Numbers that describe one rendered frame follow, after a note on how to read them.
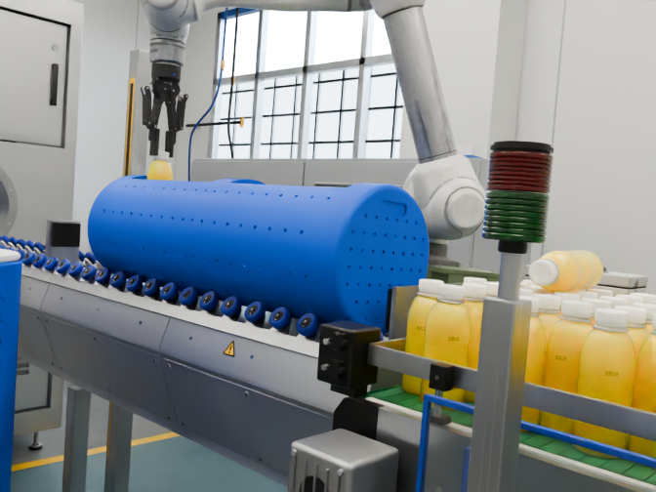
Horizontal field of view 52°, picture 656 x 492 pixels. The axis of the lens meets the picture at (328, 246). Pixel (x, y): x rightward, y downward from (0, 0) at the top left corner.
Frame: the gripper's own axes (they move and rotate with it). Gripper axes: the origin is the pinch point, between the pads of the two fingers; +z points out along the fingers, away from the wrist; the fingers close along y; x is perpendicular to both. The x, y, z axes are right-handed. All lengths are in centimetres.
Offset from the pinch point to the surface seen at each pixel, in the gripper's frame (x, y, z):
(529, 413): 114, 16, 39
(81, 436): -21, 7, 83
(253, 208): 52, 12, 15
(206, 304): 38, 12, 36
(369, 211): 77, 7, 14
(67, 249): -51, -1, 32
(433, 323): 99, 17, 30
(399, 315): 83, 4, 32
